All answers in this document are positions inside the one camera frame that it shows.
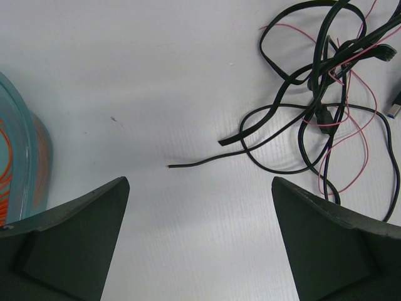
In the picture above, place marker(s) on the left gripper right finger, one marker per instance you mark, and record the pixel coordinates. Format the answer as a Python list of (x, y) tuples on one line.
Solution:
[(335, 253)]

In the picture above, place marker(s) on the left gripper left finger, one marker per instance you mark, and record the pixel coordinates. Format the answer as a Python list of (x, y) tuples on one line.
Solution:
[(64, 253)]

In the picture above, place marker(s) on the teal transparent plastic tray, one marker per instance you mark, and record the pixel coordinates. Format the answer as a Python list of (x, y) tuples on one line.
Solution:
[(26, 158)]

